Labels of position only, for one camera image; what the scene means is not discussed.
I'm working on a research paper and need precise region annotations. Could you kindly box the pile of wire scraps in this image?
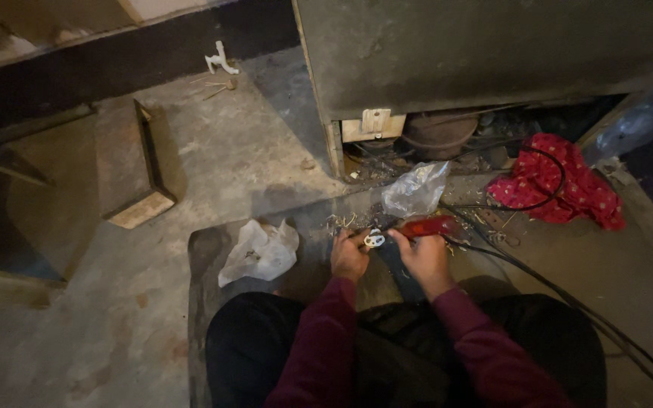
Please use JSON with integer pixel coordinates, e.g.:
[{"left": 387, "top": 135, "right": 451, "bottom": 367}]
[{"left": 324, "top": 209, "right": 401, "bottom": 238}]

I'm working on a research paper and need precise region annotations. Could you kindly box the wooden block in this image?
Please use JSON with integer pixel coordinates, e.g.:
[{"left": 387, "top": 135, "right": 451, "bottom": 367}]
[{"left": 94, "top": 99, "right": 178, "bottom": 230}]

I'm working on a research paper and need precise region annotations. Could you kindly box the black power cable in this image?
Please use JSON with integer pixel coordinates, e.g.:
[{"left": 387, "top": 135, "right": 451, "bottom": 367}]
[{"left": 439, "top": 143, "right": 653, "bottom": 387}]

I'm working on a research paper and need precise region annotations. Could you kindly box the clear plastic bottle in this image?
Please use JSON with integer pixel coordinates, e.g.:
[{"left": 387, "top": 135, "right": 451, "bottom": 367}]
[{"left": 580, "top": 76, "right": 653, "bottom": 166}]

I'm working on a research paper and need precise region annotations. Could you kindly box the white crumpled plastic bag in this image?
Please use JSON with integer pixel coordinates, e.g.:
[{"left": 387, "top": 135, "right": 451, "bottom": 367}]
[{"left": 218, "top": 218, "right": 300, "bottom": 288}]

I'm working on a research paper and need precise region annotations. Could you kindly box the white pipe fitting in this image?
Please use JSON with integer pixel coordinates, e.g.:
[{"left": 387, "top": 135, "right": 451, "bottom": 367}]
[{"left": 204, "top": 41, "right": 240, "bottom": 76}]

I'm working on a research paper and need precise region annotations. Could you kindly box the person's left hand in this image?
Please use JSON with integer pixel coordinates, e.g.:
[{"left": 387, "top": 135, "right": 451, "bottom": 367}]
[{"left": 330, "top": 228, "right": 371, "bottom": 283}]

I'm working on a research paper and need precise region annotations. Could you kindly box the grey refrigerator back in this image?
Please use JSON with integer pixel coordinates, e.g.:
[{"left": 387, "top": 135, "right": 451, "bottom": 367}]
[{"left": 291, "top": 0, "right": 653, "bottom": 181}]

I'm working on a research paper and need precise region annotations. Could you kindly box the clear crumpled plastic bag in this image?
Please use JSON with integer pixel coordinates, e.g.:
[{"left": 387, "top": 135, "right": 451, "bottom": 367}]
[{"left": 381, "top": 161, "right": 451, "bottom": 219}]

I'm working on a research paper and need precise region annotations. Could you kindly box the grey floor mat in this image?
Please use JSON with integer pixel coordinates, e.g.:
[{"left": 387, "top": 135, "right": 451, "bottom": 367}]
[{"left": 187, "top": 172, "right": 653, "bottom": 408}]

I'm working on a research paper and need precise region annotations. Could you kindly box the person's right hand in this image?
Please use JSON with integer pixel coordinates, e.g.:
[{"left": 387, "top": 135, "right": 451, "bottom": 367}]
[{"left": 388, "top": 229, "right": 456, "bottom": 302}]

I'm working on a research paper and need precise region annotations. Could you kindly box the small wooden mallet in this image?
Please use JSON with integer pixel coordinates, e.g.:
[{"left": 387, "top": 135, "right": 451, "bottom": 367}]
[{"left": 202, "top": 78, "right": 238, "bottom": 102}]

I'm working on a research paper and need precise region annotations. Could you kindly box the red patterned cloth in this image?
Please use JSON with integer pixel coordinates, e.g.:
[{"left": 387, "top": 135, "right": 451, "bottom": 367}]
[{"left": 485, "top": 133, "right": 626, "bottom": 231}]

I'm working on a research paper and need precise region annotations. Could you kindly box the red handled tool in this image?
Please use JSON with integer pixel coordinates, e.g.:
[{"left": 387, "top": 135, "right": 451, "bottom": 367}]
[{"left": 397, "top": 215, "right": 463, "bottom": 241}]

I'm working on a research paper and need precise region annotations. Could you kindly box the dark round compressor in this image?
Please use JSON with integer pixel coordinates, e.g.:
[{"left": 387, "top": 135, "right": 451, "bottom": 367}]
[{"left": 401, "top": 111, "right": 480, "bottom": 162}]

